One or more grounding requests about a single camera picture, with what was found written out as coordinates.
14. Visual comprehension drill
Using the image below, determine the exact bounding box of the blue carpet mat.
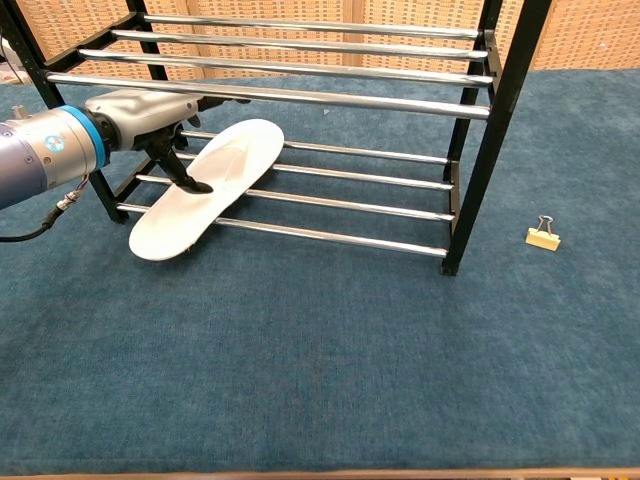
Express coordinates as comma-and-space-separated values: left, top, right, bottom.
0, 68, 640, 474

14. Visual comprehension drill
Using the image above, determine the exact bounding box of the black chrome-bar shoe rack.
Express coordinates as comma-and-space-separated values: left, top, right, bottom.
0, 0, 554, 278

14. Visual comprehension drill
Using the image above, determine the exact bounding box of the yellow binder clip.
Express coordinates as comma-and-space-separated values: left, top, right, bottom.
524, 214, 562, 253

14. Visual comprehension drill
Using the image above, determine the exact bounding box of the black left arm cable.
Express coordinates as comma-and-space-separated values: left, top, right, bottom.
0, 172, 94, 244

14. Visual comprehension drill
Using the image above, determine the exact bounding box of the white slipper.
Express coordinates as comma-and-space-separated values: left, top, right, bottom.
128, 118, 286, 262

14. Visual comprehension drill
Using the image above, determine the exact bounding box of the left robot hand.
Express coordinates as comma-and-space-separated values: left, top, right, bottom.
83, 89, 251, 196

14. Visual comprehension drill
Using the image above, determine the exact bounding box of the woven bamboo folding screen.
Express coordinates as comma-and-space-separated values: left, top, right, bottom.
14, 0, 640, 84

